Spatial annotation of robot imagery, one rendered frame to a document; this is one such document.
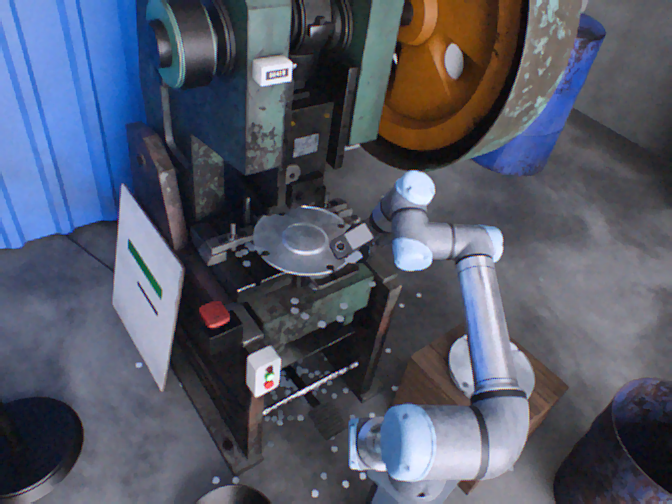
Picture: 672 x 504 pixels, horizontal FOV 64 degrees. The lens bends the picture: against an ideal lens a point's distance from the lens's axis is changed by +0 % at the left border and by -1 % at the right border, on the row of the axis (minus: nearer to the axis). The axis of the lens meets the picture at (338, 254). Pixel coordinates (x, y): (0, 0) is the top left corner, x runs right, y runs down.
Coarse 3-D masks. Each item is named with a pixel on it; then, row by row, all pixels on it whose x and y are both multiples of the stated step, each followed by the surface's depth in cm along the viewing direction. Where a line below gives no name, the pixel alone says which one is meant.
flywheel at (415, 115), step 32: (416, 0) 133; (448, 0) 130; (480, 0) 122; (512, 0) 112; (416, 32) 137; (448, 32) 133; (480, 32) 125; (512, 32) 114; (416, 64) 145; (480, 64) 128; (512, 64) 117; (416, 96) 149; (448, 96) 139; (480, 96) 127; (384, 128) 159; (416, 128) 148; (448, 128) 138; (480, 128) 134
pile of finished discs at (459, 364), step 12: (456, 348) 183; (516, 348) 186; (456, 360) 179; (468, 360) 180; (516, 360) 183; (528, 360) 182; (456, 372) 176; (468, 372) 176; (516, 372) 179; (528, 372) 180; (456, 384) 174; (468, 384) 173; (528, 384) 176; (468, 396) 171; (528, 396) 172
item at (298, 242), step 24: (264, 216) 156; (288, 216) 158; (312, 216) 159; (336, 216) 160; (264, 240) 149; (288, 240) 149; (312, 240) 151; (288, 264) 143; (312, 264) 144; (336, 264) 146
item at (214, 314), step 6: (204, 306) 132; (210, 306) 132; (216, 306) 132; (222, 306) 133; (204, 312) 131; (210, 312) 131; (216, 312) 131; (222, 312) 131; (228, 312) 132; (204, 318) 129; (210, 318) 129; (216, 318) 130; (222, 318) 130; (228, 318) 131; (210, 324) 128; (216, 324) 129; (222, 324) 130
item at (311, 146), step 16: (304, 96) 130; (320, 96) 132; (304, 112) 128; (320, 112) 131; (304, 128) 131; (320, 128) 134; (288, 144) 131; (304, 144) 134; (320, 144) 138; (288, 160) 134; (304, 160) 138; (320, 160) 141; (256, 176) 147; (288, 176) 136; (304, 176) 140; (320, 176) 141; (272, 192) 142; (288, 192) 140; (304, 192) 141; (320, 192) 143
